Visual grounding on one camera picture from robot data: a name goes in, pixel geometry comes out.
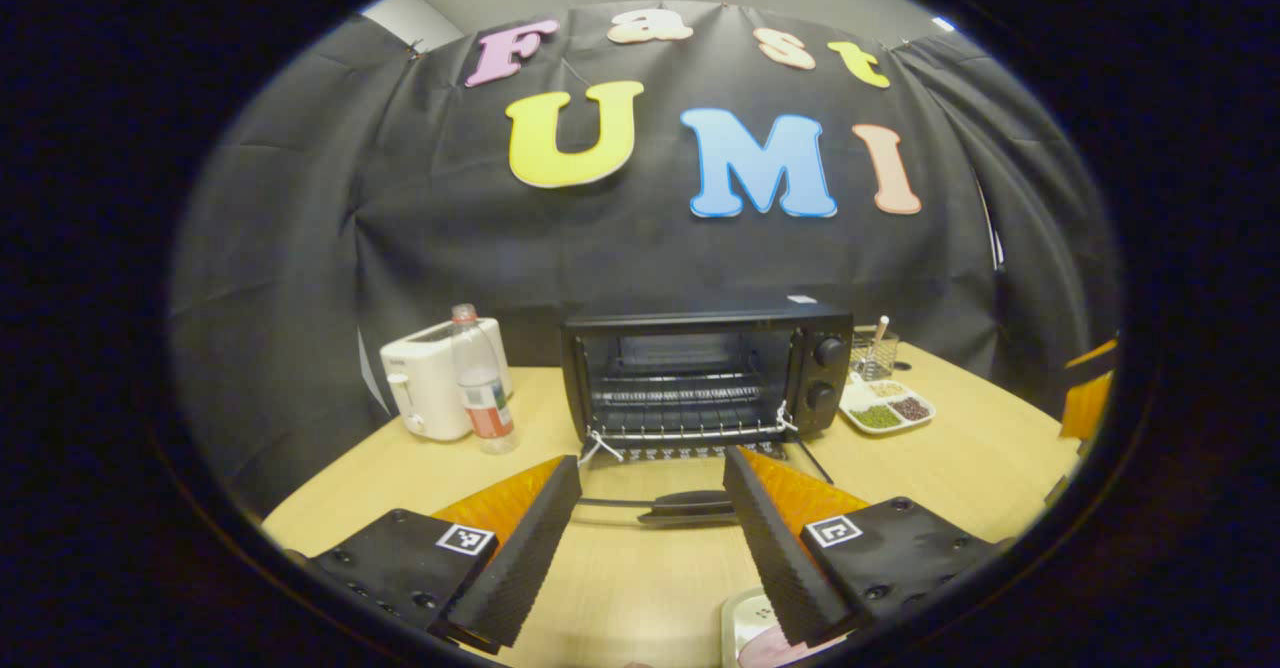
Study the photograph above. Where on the black electric oven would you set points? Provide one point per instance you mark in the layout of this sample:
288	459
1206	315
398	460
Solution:
700	320

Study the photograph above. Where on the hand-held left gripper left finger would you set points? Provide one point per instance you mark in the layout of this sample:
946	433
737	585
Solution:
530	558

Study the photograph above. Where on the white plate with pink food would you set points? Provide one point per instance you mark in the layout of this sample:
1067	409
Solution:
745	628

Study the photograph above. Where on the white toaster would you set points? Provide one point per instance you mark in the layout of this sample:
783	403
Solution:
425	378

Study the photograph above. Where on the white divided dish with beans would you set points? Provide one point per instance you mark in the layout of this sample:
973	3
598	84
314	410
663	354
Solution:
880	415

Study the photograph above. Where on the clear plastic water bottle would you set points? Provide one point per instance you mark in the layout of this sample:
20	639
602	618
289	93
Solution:
487	413

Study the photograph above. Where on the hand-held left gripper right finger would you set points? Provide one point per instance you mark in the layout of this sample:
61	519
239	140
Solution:
775	558

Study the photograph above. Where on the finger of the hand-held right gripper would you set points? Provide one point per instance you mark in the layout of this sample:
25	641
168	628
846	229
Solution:
1085	408
1095	363

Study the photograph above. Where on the black backdrop cloth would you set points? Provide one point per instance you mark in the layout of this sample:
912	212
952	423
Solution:
400	228

